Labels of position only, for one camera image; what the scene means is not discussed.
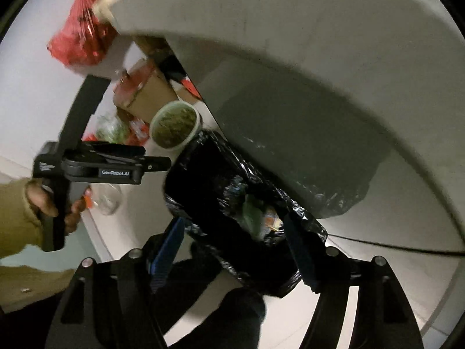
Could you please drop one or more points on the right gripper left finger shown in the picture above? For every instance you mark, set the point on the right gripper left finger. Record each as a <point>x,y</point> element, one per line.
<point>111,304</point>

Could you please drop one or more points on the beige sleeve forearm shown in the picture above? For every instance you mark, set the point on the beige sleeve forearm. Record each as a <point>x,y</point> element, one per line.
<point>21,201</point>

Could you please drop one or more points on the black trash bin bag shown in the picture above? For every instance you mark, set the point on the black trash bin bag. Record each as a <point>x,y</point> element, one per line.
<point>264,232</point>

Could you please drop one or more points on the clear plastic cup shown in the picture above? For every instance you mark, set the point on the clear plastic cup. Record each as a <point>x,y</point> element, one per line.
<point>106,198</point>

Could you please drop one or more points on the brown cardboard box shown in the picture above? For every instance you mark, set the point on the brown cardboard box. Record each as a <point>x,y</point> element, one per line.
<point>143,90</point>

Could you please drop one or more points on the green bowl with leftovers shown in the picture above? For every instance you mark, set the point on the green bowl with leftovers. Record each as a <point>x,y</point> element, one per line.
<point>174,125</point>

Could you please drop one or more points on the red plastic bag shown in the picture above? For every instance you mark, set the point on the red plastic bag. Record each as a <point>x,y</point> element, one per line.
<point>83,40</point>

